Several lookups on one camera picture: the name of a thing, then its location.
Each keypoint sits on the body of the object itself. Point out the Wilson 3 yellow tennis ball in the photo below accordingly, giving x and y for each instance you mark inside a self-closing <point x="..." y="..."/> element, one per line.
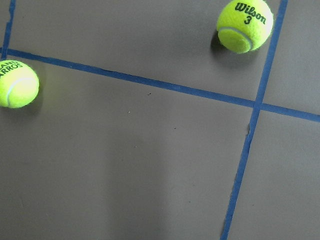
<point x="244" y="25"/>

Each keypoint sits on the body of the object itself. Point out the Roland Garros yellow tennis ball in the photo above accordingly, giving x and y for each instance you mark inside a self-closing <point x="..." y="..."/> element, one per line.
<point x="19" y="84"/>

